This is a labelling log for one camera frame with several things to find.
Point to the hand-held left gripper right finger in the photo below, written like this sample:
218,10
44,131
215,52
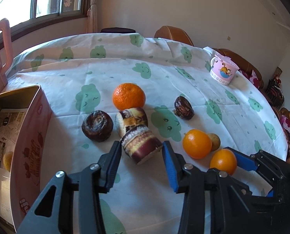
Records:
169,169

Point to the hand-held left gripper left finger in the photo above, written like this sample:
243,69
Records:
112,168

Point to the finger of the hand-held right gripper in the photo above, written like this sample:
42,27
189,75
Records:
244,162
270,193

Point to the small smooth orange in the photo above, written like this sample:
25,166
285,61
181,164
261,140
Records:
223,162

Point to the cupcake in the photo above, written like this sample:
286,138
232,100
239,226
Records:
131,119
141,146

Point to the large dark brown round pastry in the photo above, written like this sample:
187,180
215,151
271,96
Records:
97,126

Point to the pink tin box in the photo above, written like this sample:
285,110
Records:
30,151

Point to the small tan round fruit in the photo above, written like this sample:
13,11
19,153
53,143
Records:
215,141

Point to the large smooth orange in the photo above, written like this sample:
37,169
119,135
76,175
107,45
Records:
197,143

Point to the red floral cushion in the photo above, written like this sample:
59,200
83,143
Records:
253,79
285,124

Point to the small dark brown round pastry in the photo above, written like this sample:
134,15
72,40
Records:
183,107

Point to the large tangerine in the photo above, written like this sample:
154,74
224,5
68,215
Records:
128,96

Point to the pink cartoon cup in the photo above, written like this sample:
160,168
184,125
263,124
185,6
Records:
223,72

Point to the white green cloud tablecloth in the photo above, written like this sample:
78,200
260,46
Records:
125,63

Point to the printed paper box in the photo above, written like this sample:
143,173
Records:
8,131

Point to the black round stool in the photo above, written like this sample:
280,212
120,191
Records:
118,30

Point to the beige curtain with tieback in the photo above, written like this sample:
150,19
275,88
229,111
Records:
93,7

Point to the red window sticker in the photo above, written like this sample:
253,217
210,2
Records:
67,2

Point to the sliding glass window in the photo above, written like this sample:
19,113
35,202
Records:
45,0

